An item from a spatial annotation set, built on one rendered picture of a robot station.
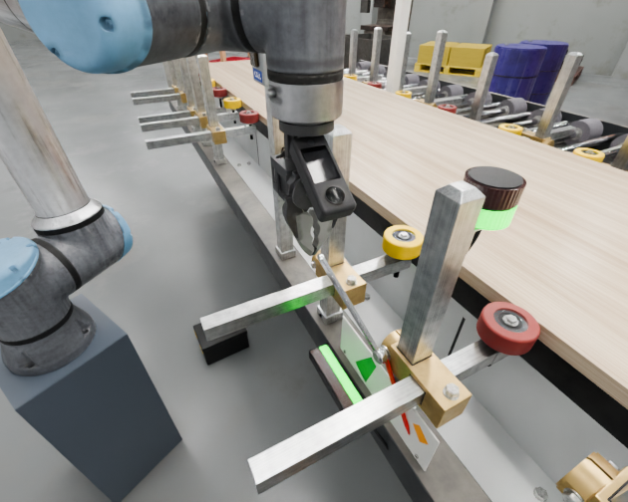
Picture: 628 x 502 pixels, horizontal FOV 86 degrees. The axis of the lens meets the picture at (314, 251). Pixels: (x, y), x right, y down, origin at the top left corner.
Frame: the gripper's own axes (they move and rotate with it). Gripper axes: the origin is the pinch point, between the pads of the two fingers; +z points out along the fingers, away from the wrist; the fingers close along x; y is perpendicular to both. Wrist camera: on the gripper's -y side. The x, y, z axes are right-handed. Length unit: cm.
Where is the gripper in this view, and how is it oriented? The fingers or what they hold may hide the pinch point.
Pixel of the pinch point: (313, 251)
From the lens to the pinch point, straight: 53.5
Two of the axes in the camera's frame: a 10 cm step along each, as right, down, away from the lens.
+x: -8.9, 2.7, -3.6
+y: -4.5, -5.4, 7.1
